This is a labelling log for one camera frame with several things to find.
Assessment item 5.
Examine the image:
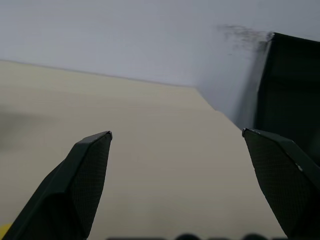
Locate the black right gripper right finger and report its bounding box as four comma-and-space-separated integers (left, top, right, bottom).
241, 127, 320, 240

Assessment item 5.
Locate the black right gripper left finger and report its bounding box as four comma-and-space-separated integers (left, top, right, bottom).
1, 130, 113, 240

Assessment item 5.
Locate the black flat panel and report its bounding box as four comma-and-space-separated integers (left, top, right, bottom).
252, 31, 320, 166

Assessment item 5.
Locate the yellow cable connector plug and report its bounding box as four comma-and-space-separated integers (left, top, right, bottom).
0, 223, 12, 240

